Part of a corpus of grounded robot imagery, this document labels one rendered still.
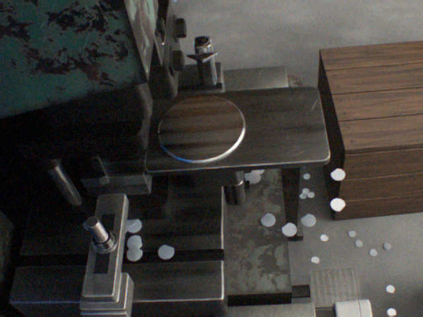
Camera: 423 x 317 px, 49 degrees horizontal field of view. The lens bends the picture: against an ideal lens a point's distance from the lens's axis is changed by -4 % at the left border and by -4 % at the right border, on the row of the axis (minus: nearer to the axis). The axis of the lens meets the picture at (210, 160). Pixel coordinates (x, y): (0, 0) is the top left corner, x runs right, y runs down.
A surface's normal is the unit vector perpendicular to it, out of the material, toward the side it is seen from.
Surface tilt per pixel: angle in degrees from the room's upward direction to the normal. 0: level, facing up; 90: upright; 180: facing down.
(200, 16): 0
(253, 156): 0
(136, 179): 90
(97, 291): 0
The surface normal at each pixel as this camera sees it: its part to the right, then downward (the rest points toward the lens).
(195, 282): -0.12, -0.60
